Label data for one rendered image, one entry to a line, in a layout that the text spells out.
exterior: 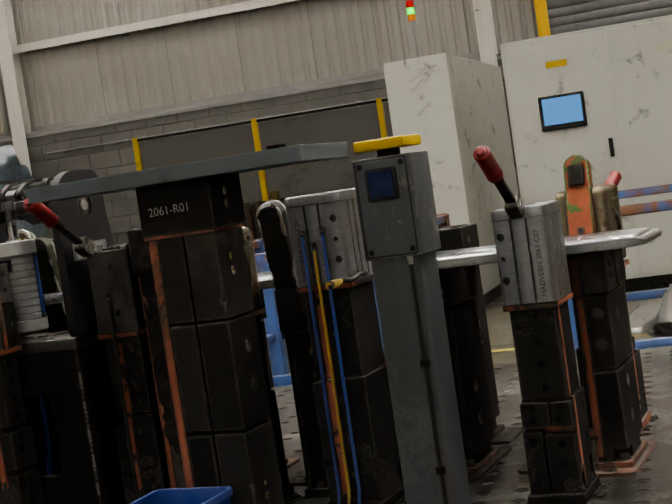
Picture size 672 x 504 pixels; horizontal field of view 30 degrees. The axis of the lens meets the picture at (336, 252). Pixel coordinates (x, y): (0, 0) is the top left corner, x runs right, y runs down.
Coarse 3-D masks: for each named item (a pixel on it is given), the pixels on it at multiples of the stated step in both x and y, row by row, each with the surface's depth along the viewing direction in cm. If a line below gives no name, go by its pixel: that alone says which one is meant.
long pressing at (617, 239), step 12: (636, 228) 169; (648, 228) 167; (564, 240) 168; (576, 240) 163; (588, 240) 156; (600, 240) 156; (612, 240) 155; (624, 240) 155; (636, 240) 155; (648, 240) 158; (444, 252) 178; (456, 252) 174; (468, 252) 174; (480, 252) 162; (492, 252) 161; (576, 252) 157; (444, 264) 164; (456, 264) 163; (468, 264) 163; (480, 264) 162; (264, 276) 186; (264, 288) 175
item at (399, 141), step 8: (392, 136) 136; (400, 136) 136; (408, 136) 137; (416, 136) 140; (360, 144) 138; (368, 144) 137; (376, 144) 137; (384, 144) 137; (392, 144) 136; (400, 144) 136; (408, 144) 137; (416, 144) 140; (360, 152) 138; (384, 152) 138; (392, 152) 138; (400, 152) 139
